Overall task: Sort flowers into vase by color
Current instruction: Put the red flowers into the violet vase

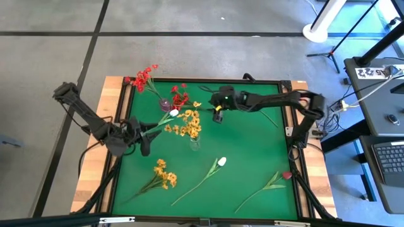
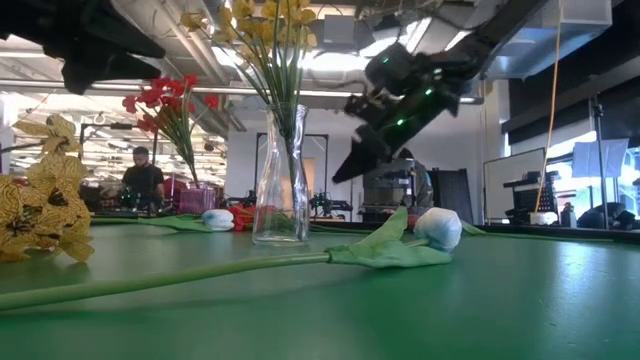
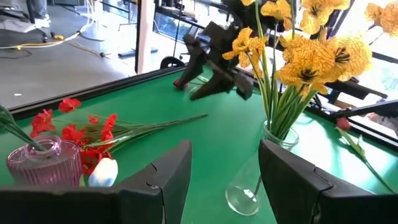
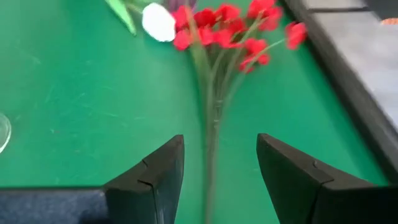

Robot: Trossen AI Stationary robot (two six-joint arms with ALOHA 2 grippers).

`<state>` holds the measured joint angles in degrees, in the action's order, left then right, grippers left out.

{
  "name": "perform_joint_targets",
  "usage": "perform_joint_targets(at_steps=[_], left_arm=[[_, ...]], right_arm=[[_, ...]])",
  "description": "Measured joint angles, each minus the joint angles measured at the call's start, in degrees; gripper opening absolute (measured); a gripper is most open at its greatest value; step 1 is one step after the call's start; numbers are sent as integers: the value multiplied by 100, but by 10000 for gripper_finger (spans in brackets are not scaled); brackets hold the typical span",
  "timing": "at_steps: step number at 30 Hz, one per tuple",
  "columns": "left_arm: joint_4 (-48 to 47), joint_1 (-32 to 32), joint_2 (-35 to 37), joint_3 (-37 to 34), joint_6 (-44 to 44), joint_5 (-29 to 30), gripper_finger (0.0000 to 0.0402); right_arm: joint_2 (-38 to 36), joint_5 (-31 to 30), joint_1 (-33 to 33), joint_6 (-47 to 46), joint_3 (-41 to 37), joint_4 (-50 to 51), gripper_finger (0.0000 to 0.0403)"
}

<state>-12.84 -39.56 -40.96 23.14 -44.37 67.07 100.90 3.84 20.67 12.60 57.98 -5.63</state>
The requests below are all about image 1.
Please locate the thick black pole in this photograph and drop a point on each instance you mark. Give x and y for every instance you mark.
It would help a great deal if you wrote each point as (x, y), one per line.
(382, 44)

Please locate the dark grey desk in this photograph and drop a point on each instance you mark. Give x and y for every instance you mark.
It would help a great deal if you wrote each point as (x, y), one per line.
(391, 198)

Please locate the red tulip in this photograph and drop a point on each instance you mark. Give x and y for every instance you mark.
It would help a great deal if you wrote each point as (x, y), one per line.
(127, 79)
(287, 175)

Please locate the white power strip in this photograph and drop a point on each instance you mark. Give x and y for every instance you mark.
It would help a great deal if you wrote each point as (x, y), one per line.
(344, 105)

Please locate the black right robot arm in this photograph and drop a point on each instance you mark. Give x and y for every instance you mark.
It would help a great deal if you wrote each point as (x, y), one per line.
(277, 101)

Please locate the white tulip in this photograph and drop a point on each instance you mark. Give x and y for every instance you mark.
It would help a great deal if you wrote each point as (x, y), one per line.
(174, 112)
(222, 161)

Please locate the silver frame bracket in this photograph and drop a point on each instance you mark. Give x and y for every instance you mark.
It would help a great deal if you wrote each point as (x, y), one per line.
(116, 219)
(292, 223)

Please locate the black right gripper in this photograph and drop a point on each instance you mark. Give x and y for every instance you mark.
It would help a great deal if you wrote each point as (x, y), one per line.
(230, 101)

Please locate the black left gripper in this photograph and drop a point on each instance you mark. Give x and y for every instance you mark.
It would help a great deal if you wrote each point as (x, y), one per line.
(135, 132)

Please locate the pink glass vase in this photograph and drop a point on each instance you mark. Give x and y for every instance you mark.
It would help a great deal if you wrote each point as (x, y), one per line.
(165, 105)

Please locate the black tripod stand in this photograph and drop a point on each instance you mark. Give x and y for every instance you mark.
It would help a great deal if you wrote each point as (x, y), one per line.
(331, 54)

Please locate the grey power supply box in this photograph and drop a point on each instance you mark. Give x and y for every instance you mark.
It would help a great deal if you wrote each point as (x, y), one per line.
(317, 134)

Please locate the white pole stand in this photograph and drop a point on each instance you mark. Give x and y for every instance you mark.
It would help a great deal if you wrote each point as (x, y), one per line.
(315, 33)

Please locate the black key fob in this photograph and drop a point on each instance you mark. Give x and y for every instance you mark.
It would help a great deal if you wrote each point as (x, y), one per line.
(393, 119)

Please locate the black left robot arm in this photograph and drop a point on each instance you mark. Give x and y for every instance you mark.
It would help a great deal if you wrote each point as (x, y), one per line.
(91, 119)

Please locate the white paper label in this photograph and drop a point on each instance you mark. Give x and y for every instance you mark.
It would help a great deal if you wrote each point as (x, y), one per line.
(369, 72)

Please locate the clear glass vase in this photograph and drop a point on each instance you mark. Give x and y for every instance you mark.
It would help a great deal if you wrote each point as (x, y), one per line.
(195, 145)

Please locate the black table frame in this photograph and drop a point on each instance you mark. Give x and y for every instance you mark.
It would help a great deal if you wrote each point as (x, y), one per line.
(202, 80)

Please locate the yellow flower bunch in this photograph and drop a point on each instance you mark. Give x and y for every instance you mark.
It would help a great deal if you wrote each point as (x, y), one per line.
(164, 178)
(191, 124)

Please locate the black keyboard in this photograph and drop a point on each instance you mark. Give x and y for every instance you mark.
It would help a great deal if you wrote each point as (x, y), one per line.
(389, 160)

